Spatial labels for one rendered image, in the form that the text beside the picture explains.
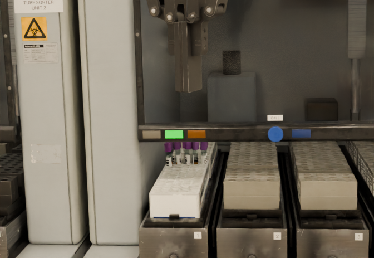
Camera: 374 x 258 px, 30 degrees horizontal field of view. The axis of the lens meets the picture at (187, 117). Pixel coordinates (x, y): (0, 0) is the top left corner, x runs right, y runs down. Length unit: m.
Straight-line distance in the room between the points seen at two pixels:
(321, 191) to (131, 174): 0.39
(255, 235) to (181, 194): 0.16
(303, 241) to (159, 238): 0.28
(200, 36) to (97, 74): 0.75
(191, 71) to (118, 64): 0.72
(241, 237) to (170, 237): 0.14
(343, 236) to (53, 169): 0.60
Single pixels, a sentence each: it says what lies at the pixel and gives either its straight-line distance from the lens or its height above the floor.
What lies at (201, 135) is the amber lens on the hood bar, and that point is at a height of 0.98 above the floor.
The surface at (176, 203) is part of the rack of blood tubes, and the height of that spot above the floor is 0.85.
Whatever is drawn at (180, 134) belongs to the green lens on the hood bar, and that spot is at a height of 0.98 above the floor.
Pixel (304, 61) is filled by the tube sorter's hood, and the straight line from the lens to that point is 1.37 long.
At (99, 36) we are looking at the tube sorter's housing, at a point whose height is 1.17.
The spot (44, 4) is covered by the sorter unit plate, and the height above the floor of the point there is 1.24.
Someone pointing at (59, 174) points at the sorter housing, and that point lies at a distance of 1.48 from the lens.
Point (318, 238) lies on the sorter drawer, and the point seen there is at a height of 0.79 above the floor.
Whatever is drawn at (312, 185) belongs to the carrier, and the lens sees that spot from 1.42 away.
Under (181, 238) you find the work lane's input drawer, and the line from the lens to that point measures 1.37.
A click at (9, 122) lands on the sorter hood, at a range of 1.47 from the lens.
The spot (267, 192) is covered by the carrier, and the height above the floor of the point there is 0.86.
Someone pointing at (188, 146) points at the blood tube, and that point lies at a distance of 1.62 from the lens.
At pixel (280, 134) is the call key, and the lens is 1.37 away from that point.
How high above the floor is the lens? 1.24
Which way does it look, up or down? 9 degrees down
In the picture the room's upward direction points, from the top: 2 degrees counter-clockwise
